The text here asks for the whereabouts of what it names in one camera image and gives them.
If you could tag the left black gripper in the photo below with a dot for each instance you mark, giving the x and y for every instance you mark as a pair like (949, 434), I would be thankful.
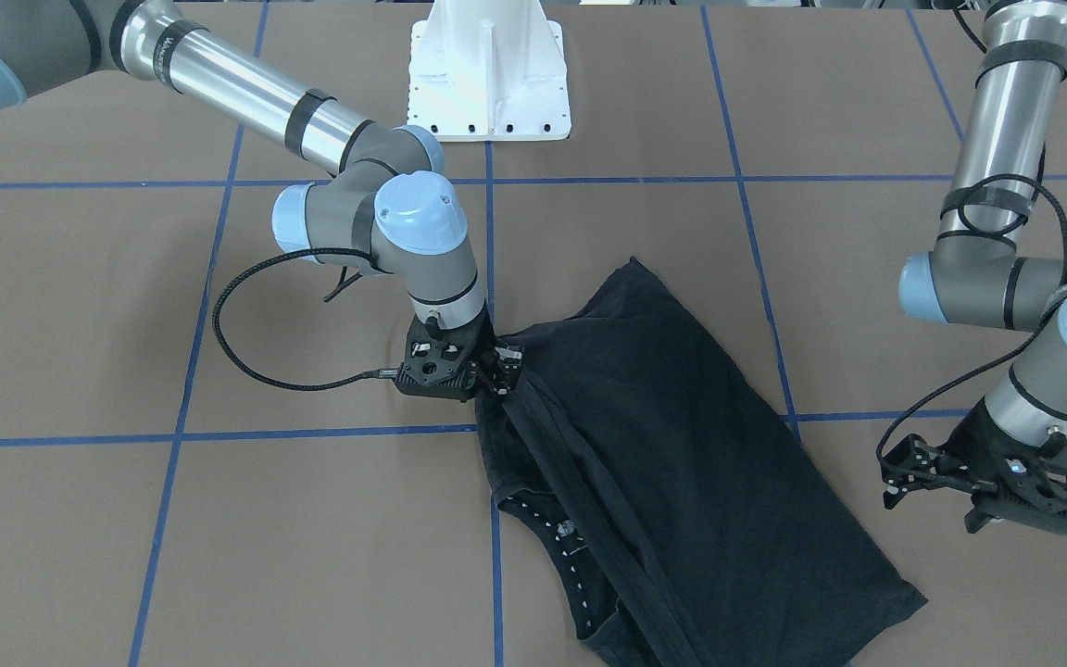
(972, 441)

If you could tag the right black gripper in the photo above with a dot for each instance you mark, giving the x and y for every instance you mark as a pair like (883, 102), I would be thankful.
(487, 346)

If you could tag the black graphic t-shirt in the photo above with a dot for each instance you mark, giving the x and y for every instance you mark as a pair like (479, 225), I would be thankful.
(686, 523)

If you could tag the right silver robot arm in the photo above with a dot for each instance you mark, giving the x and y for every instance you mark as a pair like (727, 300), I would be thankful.
(388, 209)

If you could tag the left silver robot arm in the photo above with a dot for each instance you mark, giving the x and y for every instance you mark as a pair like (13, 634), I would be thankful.
(1000, 262)

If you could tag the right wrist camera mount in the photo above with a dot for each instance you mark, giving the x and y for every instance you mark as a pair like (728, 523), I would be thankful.
(427, 366)

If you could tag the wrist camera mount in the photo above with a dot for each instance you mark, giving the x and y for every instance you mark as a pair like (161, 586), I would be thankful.
(1028, 490)
(427, 366)

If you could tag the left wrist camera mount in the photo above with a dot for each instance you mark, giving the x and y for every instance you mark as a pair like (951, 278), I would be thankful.
(1028, 490)

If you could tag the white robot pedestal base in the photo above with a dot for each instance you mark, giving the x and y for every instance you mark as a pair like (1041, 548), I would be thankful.
(489, 71)

